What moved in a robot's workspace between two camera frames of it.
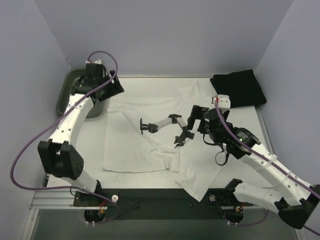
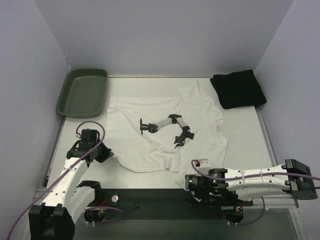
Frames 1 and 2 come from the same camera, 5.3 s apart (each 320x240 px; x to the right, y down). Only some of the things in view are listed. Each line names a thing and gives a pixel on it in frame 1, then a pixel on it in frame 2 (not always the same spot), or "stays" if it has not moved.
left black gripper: [115, 83] to [105, 154]
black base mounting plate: [159, 204] stays
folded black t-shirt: [243, 88] stays
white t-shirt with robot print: [146, 135] stays
